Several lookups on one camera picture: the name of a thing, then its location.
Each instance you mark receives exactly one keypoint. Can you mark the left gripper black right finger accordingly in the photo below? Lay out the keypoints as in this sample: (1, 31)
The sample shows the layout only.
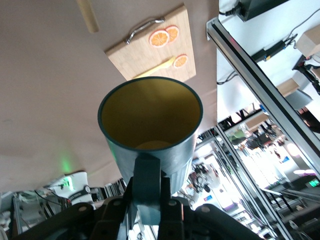
(175, 222)

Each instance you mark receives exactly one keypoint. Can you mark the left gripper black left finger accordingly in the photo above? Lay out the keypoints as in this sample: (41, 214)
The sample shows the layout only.
(107, 222)

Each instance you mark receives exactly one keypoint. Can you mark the teal cup yellow inside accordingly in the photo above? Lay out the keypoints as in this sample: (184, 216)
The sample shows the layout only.
(150, 112)

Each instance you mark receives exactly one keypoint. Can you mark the wooden mug tree rack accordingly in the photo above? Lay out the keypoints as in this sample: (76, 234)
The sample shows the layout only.
(88, 17)

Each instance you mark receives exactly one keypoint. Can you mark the brown table mat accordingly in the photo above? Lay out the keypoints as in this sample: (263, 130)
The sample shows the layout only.
(50, 87)

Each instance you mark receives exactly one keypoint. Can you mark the yellow plastic fork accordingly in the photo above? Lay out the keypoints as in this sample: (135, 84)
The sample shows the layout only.
(160, 67)

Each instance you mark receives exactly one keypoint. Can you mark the orange slice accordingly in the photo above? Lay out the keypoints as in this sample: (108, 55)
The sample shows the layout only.
(159, 38)
(174, 33)
(180, 61)

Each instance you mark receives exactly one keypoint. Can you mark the bamboo cutting board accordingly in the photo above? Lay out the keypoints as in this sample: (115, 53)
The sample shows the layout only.
(135, 60)

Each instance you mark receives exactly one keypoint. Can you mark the cardboard box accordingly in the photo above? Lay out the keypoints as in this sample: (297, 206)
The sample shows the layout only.
(310, 41)
(287, 88)

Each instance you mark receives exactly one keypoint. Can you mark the black electronic box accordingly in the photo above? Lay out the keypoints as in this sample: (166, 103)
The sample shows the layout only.
(268, 51)

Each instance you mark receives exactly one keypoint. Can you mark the black power adapter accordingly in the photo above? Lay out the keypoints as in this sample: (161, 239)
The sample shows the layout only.
(262, 7)

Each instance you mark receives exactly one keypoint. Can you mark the aluminium table edge rail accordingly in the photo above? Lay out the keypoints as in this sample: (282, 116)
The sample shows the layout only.
(262, 87)

